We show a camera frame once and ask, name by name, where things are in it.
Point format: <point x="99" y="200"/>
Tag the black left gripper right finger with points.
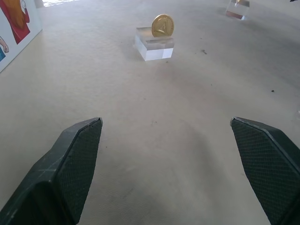
<point x="269" y="168"/>

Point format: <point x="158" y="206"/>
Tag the gold coin with triangle emblem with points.
<point x="162" y="25"/>

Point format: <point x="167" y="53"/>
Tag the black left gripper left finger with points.
<point x="58" y="178"/>

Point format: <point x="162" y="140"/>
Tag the cartoon picture board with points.
<point x="16" y="25"/>

